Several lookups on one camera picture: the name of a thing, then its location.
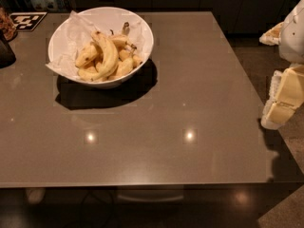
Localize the patterned jar at left edge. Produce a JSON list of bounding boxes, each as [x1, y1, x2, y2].
[[0, 7, 17, 41]]

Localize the black white fiducial marker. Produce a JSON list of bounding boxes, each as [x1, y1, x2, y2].
[[9, 12, 47, 31]]

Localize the dark object at left edge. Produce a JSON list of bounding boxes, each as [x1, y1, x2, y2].
[[0, 30, 16, 67]]

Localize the yellow banana left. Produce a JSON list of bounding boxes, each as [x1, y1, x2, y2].
[[75, 42, 100, 67]]

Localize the yellow banana back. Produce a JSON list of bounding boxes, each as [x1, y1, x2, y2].
[[109, 22, 137, 48]]

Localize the long yellow banana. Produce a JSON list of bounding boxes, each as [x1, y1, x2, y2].
[[78, 31, 119, 82]]

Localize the yellow banana right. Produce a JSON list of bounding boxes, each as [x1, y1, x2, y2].
[[108, 49, 143, 80]]

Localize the white paper liner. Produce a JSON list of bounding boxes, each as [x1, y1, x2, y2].
[[47, 7, 154, 86]]

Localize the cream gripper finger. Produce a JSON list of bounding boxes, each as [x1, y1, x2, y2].
[[259, 22, 283, 46], [261, 64, 304, 130]]

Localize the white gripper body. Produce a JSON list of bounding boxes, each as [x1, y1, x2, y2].
[[278, 0, 304, 64]]

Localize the white bowl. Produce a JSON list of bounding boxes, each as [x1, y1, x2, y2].
[[47, 7, 154, 89]]

